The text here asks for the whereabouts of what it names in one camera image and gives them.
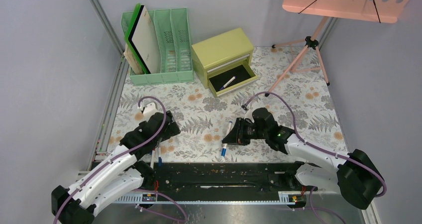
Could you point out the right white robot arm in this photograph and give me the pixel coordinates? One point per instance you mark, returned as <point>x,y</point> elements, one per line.
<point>353,175</point>

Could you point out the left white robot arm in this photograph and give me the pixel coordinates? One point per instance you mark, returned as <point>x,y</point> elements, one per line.
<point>121,172</point>

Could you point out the yellow-green drawer cabinet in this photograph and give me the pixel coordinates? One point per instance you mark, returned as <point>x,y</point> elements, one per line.
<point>217,59</point>

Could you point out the green clip file folder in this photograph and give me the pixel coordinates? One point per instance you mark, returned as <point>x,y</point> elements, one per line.
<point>129,36</point>

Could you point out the floral table mat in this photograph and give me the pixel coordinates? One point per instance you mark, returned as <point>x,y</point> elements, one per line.
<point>300,98</point>

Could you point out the white red marker pen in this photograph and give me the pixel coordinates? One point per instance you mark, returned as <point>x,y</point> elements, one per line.
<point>152,161</point>

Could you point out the slim blue white pen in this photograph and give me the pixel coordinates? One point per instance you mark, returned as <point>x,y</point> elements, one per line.
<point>159,156</point>

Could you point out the white blue marker pen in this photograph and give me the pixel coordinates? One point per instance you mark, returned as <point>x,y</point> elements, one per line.
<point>227,83</point>

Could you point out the white perforated board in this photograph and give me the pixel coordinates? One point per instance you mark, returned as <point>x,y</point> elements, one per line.
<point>145,40</point>

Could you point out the green Treehouse book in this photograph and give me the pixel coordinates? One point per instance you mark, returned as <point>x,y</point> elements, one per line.
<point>129,64</point>

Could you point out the pink music stand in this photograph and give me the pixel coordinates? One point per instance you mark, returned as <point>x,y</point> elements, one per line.
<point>381,11</point>

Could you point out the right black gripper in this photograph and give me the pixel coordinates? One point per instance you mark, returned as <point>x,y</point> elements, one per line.
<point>237,135</point>

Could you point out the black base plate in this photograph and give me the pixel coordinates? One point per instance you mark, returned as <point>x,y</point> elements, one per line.
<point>212,183</point>

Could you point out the purple cartoon book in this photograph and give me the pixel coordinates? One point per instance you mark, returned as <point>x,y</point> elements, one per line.
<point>132,62</point>

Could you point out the mint green file organizer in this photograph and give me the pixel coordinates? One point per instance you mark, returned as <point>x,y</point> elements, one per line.
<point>174,40</point>

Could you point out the aluminium rail frame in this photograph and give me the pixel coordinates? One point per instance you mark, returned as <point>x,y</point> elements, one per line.
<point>99,77</point>

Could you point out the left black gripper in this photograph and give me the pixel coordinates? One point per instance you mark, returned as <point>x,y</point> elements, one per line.
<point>172,129</point>

